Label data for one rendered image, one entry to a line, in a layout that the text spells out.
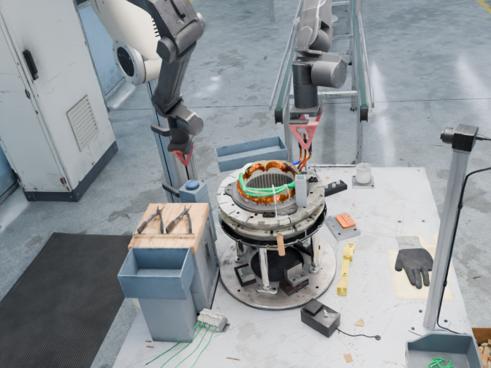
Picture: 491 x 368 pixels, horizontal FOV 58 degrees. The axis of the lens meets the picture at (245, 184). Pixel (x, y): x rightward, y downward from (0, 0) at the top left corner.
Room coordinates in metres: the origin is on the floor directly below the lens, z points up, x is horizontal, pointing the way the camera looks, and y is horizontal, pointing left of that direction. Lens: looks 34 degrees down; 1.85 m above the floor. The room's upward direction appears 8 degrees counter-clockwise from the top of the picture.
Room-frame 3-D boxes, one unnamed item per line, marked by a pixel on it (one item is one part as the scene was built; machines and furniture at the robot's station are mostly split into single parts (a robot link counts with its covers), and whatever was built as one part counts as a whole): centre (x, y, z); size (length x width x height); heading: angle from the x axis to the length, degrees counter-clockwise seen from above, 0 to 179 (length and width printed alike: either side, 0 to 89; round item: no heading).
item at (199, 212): (1.03, 0.23, 1.05); 0.20 x 0.19 x 0.02; 168
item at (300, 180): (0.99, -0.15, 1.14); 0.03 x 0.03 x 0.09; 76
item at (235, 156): (1.40, -0.03, 0.92); 0.25 x 0.11 x 0.28; 97
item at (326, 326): (0.83, -0.16, 0.81); 0.10 x 0.06 x 0.06; 43
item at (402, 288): (1.01, -0.52, 0.78); 0.31 x 0.19 x 0.01; 166
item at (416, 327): (0.77, -0.45, 0.78); 0.09 x 0.09 x 0.01; 51
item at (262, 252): (0.97, -0.02, 0.91); 0.02 x 0.02 x 0.21
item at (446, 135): (0.78, -0.45, 1.37); 0.06 x 0.04 x 0.04; 51
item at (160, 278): (0.87, 0.26, 0.92); 0.17 x 0.11 x 0.28; 78
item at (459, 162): (0.77, -0.45, 1.07); 0.03 x 0.03 x 0.57; 51
